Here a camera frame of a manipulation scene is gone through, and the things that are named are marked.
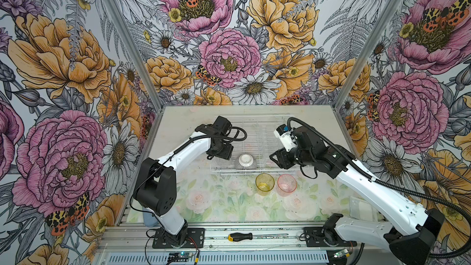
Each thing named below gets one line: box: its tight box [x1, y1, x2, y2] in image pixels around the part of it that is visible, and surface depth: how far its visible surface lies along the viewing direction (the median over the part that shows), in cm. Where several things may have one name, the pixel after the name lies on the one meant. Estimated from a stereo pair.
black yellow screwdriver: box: [227, 232, 289, 242], surface depth 75 cm
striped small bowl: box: [236, 152, 258, 170], surface depth 91 cm
